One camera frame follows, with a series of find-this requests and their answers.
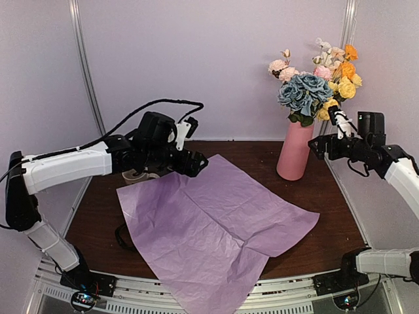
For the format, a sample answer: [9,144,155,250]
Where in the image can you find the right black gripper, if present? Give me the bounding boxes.
[308,132,371,162]

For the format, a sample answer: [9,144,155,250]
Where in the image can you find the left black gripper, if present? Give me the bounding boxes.
[143,143,208,177]

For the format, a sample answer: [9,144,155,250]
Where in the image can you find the blue hydrangea flower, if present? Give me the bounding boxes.
[278,73,333,128]

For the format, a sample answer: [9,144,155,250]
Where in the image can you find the yellow rose bunch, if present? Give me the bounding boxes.
[316,74,362,121]

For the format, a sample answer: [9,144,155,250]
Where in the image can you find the pink and yellow roses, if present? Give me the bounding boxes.
[299,53,336,80]

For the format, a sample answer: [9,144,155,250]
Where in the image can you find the purple tissue paper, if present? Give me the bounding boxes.
[117,154,321,314]

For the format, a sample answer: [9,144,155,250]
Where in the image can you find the fuzzy green orange flower stem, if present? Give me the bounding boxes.
[333,44,358,80]

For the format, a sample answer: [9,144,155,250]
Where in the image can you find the peach rose stem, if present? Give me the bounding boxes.
[268,49,300,83]

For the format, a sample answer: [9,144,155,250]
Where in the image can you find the black printed ribbon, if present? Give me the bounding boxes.
[115,223,138,253]

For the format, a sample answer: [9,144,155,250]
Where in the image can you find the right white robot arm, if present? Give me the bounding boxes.
[308,133,418,289]

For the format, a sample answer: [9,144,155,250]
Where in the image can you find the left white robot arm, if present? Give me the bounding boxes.
[2,135,208,290]

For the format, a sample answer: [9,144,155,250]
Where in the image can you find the pink cylindrical vase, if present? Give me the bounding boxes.
[276,122,314,181]

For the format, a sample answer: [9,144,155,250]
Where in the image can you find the white floral mug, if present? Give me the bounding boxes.
[122,169,160,185]

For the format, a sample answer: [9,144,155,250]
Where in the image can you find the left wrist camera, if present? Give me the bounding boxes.
[133,111,175,145]

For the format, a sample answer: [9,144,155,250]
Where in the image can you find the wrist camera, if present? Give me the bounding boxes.
[357,111,386,146]
[133,111,175,145]

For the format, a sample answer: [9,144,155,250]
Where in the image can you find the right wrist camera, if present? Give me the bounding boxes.
[357,111,386,146]

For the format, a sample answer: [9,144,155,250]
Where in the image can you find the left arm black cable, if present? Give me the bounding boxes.
[0,97,204,230]

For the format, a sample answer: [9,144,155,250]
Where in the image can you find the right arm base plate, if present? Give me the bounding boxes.
[312,270,369,296]

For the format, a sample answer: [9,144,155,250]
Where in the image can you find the aluminium front rail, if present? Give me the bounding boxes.
[24,258,404,313]

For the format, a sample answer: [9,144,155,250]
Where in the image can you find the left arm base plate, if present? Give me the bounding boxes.
[60,272,117,297]

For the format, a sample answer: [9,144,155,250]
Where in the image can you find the left aluminium frame post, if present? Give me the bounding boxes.
[69,0,106,135]

